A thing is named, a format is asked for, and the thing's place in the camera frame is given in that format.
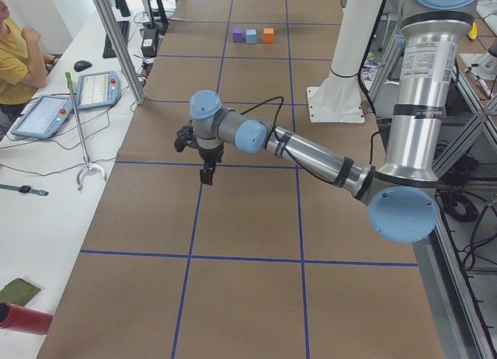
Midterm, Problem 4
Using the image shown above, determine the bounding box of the blue teach pendant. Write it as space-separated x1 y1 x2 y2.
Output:
76 71 120 110
11 96 73 139

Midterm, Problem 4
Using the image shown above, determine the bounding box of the near blue teach pendant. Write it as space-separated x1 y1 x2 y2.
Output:
11 96 73 139

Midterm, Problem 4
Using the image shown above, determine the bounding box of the orange foam block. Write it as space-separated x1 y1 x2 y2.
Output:
262 27 275 44

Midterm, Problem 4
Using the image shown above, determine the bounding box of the red cylinder bottle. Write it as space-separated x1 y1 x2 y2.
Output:
1 302 53 335

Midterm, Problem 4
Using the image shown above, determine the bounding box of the white pedestal column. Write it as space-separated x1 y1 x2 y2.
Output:
307 0 384 124

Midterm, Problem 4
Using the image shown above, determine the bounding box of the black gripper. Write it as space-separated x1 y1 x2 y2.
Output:
198 147 224 185

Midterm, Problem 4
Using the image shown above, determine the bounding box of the metal reacher grabber tool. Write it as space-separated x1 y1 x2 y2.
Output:
65 71 107 191

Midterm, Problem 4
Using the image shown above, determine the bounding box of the purple foam block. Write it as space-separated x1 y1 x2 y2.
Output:
232 26 245 43

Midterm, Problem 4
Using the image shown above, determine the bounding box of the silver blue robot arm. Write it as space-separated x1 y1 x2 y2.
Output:
175 0 478 242

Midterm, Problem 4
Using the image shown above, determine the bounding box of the person in yellow shirt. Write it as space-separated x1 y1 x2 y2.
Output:
0 0 59 122

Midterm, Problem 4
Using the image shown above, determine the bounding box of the aluminium frame post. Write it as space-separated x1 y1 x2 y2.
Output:
93 0 145 105

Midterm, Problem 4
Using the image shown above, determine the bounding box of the black keyboard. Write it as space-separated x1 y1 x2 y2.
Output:
102 19 130 60

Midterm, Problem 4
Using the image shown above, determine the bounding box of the light blue foam block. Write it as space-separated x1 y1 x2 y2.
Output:
245 29 258 44

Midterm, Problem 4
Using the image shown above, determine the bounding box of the far blue teach pendant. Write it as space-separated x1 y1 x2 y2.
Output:
76 71 120 110

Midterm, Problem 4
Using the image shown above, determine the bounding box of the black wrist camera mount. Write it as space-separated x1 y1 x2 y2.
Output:
174 121 198 152

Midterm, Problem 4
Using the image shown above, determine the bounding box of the green band smartwatch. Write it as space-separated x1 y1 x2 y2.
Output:
0 183 49 197

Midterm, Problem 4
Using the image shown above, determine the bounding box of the black computer mouse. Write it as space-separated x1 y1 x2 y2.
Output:
73 60 92 72

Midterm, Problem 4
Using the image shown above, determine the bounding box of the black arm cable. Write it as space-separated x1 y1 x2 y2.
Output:
240 96 393 189

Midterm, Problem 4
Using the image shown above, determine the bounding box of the black power adapter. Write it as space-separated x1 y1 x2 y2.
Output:
141 29 158 58

